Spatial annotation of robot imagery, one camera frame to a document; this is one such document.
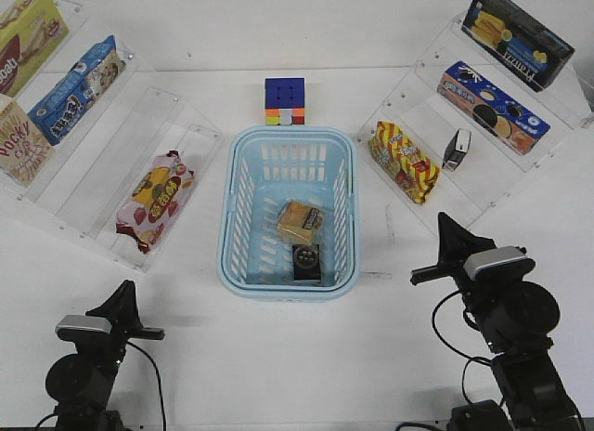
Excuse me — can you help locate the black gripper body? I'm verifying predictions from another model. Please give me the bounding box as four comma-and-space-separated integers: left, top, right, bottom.
410, 238, 496, 286
85, 314, 165, 352

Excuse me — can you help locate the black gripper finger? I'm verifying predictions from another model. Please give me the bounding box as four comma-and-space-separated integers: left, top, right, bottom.
92, 280, 138, 318
437, 212, 471, 264

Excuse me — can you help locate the black tissue pack front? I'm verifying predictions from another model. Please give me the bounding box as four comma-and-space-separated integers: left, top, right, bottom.
292, 244, 321, 282

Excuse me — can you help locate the black tissue pack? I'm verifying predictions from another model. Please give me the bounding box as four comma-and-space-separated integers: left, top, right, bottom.
292, 244, 321, 282
442, 128, 471, 171

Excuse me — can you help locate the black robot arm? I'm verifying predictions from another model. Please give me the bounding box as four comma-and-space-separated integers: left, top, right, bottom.
410, 212, 585, 430
45, 280, 164, 430

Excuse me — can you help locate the black tissue pack rear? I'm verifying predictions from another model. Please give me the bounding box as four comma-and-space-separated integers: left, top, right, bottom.
442, 128, 471, 171

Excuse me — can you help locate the light blue plastic basket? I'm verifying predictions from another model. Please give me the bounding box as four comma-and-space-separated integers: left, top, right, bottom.
218, 126, 360, 301

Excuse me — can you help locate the red yellow striped snack bag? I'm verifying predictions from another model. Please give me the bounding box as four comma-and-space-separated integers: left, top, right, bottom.
368, 121, 441, 204

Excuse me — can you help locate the clear acrylic right shelf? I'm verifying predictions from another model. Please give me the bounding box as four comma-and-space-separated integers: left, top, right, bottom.
355, 15, 593, 231

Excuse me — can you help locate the clear acrylic shelf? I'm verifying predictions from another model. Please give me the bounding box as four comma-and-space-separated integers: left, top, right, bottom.
355, 15, 593, 231
0, 0, 223, 272

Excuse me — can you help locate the pink strawberry snack bag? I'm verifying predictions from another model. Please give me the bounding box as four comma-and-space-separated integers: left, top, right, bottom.
116, 150, 196, 254

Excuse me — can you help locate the blue sandwich cookie box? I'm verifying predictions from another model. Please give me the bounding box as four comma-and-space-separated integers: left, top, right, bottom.
437, 61, 550, 155

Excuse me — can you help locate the clear acrylic left shelf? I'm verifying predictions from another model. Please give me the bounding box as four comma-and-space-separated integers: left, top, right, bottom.
0, 0, 223, 272

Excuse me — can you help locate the Pocky snack box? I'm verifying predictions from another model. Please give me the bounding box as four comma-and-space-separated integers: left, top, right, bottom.
1, 94, 55, 187

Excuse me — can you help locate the dark blue cracker box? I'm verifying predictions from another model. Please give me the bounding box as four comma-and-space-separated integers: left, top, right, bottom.
462, 0, 575, 92

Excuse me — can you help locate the multicolour puzzle cube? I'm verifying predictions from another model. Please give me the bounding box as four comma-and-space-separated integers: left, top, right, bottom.
265, 77, 305, 125

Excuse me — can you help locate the blue cookie bag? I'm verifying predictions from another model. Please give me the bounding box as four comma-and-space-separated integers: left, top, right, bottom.
28, 35, 125, 146

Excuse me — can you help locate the yellow-green biscuit box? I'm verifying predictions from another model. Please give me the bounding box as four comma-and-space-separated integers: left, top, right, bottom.
1, 0, 70, 98

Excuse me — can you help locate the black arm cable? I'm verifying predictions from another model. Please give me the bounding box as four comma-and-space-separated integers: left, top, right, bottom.
124, 340, 167, 430
431, 289, 505, 404

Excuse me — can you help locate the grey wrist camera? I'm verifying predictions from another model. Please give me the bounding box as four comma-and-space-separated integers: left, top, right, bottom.
463, 246, 536, 281
55, 315, 112, 346

